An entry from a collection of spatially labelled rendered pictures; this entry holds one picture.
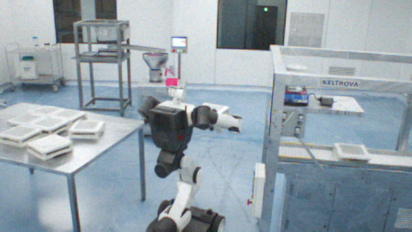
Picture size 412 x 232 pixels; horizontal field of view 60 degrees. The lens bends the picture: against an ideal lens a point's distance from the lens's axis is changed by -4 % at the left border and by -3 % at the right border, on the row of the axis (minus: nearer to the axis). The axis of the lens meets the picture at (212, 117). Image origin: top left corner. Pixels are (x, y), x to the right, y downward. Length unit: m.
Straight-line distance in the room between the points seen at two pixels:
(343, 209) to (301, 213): 0.33
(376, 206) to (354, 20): 5.39
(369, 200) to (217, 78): 5.21
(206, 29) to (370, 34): 3.36
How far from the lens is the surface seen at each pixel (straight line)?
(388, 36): 8.35
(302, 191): 3.02
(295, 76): 1.91
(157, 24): 7.65
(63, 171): 2.65
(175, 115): 2.43
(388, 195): 3.17
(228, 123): 2.56
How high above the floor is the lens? 2.01
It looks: 19 degrees down
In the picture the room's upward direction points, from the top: 2 degrees clockwise
